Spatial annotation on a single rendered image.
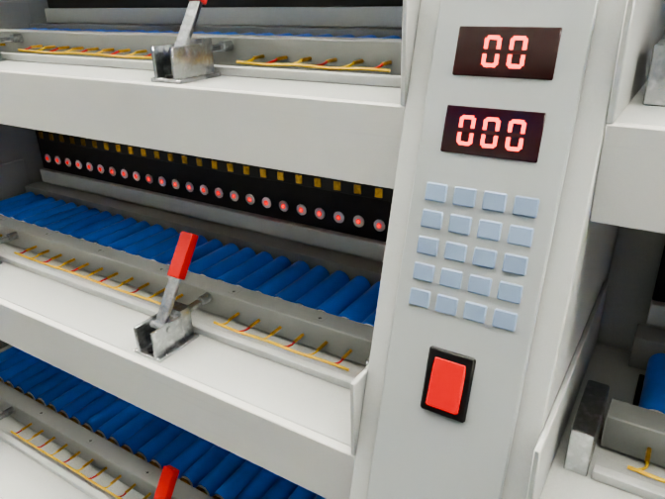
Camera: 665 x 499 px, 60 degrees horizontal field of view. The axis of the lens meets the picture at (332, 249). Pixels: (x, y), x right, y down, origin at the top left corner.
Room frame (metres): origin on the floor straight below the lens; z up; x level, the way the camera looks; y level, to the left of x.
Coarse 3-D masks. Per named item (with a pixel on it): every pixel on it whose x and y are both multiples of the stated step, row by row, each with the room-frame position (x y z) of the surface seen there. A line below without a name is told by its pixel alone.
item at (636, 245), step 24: (288, 240) 0.57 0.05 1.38; (624, 240) 0.43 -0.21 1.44; (648, 240) 0.42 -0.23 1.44; (624, 264) 0.42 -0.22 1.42; (648, 264) 0.42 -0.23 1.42; (624, 288) 0.42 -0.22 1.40; (648, 288) 0.41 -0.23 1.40; (624, 312) 0.42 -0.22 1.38; (648, 312) 0.41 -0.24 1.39; (600, 336) 0.43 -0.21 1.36; (624, 336) 0.42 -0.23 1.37
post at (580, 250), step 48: (432, 0) 0.30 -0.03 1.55; (624, 0) 0.26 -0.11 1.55; (432, 48) 0.30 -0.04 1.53; (576, 144) 0.26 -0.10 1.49; (576, 192) 0.26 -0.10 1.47; (576, 240) 0.26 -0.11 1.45; (384, 288) 0.30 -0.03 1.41; (576, 288) 0.27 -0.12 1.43; (384, 336) 0.30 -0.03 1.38; (576, 336) 0.31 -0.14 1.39; (528, 384) 0.26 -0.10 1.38; (528, 432) 0.26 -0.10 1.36; (528, 480) 0.26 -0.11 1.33
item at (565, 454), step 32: (576, 352) 0.32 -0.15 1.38; (608, 352) 0.40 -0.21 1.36; (640, 352) 0.38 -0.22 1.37; (576, 384) 0.33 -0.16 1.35; (608, 384) 0.36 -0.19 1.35; (640, 384) 0.36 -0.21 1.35; (576, 416) 0.30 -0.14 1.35; (608, 416) 0.30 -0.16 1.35; (640, 416) 0.30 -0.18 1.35; (544, 448) 0.25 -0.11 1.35; (576, 448) 0.29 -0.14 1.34; (608, 448) 0.30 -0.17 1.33; (640, 448) 0.30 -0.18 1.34; (544, 480) 0.28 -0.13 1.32; (576, 480) 0.28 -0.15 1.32; (608, 480) 0.28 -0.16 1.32; (640, 480) 0.28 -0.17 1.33
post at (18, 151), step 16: (0, 0) 0.72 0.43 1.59; (32, 0) 0.76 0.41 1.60; (32, 16) 0.76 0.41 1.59; (0, 128) 0.72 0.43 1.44; (16, 128) 0.74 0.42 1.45; (0, 144) 0.73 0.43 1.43; (16, 144) 0.74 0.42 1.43; (32, 144) 0.76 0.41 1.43; (0, 160) 0.73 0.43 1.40; (32, 160) 0.76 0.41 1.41; (32, 176) 0.76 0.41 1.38
